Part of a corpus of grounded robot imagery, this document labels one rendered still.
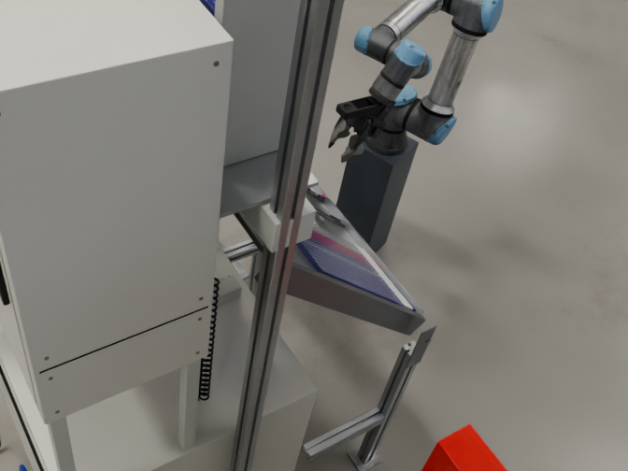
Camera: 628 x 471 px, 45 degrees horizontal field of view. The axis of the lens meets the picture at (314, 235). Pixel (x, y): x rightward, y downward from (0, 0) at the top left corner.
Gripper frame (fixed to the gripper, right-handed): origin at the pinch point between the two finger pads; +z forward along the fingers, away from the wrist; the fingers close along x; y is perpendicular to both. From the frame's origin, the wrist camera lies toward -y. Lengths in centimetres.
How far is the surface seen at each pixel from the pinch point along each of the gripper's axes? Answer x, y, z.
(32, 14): -36, -114, -29
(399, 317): -49, -5, 14
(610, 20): 115, 309, -70
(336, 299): -49, -35, 8
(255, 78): -39, -79, -31
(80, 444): -36, -63, 68
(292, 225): -53, -69, -14
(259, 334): -52, -56, 14
